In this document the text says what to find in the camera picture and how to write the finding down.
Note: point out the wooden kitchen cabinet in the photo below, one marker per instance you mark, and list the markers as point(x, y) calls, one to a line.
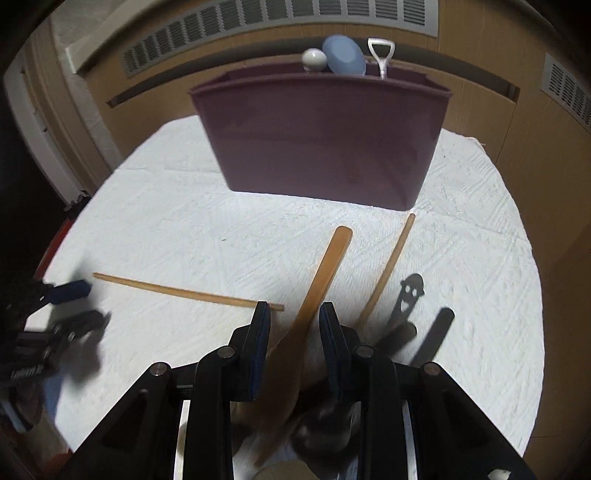
point(485, 60)

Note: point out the wooden spoon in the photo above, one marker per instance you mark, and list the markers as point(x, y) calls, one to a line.
point(323, 286)

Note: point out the white textured tablecloth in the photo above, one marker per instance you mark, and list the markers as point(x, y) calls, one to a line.
point(184, 221)

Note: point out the purple plastic utensil holder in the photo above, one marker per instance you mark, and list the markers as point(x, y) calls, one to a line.
point(323, 138)

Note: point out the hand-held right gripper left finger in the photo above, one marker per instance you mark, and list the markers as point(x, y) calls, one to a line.
point(261, 350)

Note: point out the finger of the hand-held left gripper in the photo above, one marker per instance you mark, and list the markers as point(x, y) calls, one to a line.
point(81, 325)
point(69, 291)

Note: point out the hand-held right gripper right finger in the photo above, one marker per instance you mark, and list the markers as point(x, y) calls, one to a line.
point(330, 350)

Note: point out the long grey vent grille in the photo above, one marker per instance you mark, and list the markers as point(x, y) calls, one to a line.
point(231, 27)

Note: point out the small grey vent grille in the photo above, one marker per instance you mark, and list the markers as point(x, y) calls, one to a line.
point(565, 87)

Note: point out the wooden chopstick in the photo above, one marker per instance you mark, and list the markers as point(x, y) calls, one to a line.
point(392, 263)
point(184, 291)

